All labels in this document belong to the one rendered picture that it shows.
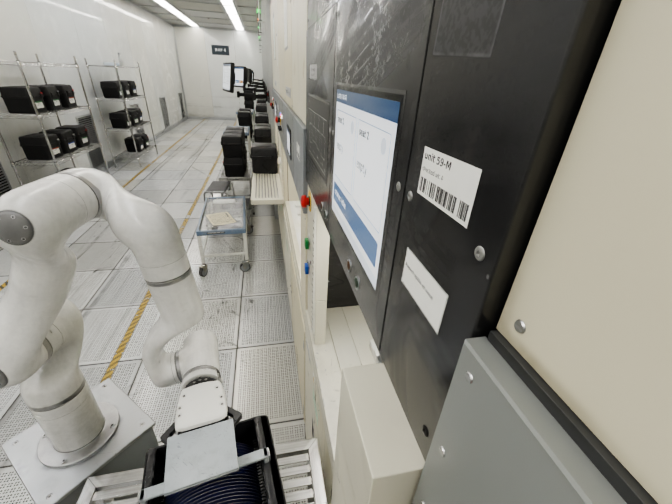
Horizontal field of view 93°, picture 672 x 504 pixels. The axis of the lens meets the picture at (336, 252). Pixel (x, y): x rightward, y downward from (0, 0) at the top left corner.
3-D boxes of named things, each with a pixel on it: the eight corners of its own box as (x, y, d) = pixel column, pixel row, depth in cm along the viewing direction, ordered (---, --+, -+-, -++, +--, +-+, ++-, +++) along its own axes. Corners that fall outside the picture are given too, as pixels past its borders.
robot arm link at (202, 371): (224, 385, 79) (225, 395, 76) (185, 395, 76) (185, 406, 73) (220, 361, 75) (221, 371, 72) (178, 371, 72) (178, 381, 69)
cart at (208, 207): (209, 233, 376) (202, 194, 353) (254, 231, 389) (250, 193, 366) (199, 278, 294) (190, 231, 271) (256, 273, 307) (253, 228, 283)
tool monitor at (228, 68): (223, 99, 359) (219, 62, 341) (269, 101, 369) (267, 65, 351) (219, 102, 324) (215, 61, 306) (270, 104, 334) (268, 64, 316)
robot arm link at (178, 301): (100, 297, 60) (154, 400, 75) (190, 276, 65) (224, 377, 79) (110, 273, 67) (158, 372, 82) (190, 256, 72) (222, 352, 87)
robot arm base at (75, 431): (26, 441, 89) (-5, 398, 80) (101, 393, 103) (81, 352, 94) (55, 484, 80) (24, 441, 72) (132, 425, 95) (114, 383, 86)
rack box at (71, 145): (69, 154, 401) (61, 132, 389) (43, 154, 396) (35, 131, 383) (81, 149, 427) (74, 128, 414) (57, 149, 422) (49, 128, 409)
